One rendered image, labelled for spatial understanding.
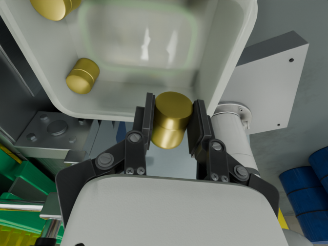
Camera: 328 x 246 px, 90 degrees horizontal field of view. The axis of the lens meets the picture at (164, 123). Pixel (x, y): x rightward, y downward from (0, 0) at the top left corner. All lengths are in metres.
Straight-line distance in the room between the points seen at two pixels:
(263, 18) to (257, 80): 0.90
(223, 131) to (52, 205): 0.41
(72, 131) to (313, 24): 1.49
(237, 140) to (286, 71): 0.20
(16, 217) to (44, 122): 0.14
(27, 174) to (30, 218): 0.08
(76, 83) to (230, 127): 0.39
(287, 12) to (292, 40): 0.92
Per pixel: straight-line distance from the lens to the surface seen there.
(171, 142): 0.15
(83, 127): 0.29
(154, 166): 0.99
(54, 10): 0.22
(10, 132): 0.31
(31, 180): 0.35
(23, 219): 0.37
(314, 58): 1.72
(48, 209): 0.24
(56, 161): 0.33
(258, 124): 0.65
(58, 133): 0.29
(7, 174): 0.35
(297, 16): 1.46
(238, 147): 0.47
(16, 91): 0.31
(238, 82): 0.48
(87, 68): 0.27
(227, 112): 0.53
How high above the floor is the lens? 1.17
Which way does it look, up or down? 40 degrees down
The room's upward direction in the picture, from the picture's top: 178 degrees counter-clockwise
